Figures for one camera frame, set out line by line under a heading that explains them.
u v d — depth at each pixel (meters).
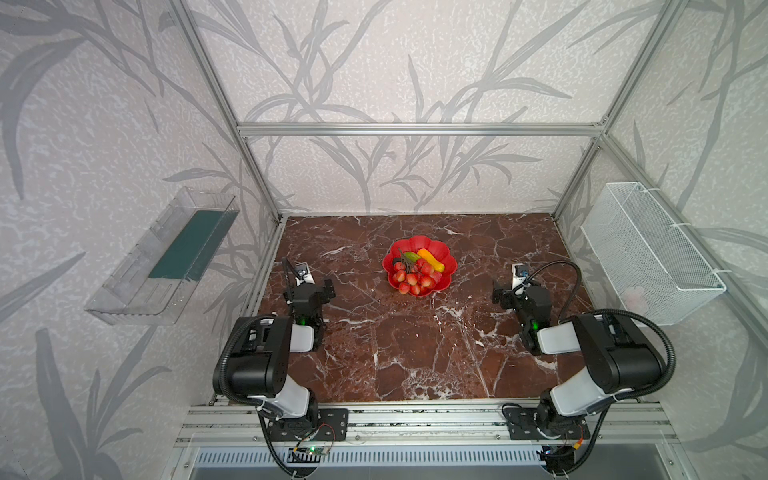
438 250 1.06
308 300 0.71
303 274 0.79
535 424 0.73
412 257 1.01
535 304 0.71
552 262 0.77
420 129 0.94
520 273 0.81
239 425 0.75
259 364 0.45
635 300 0.74
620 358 0.46
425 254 1.05
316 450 0.70
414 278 0.91
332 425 0.72
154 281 0.64
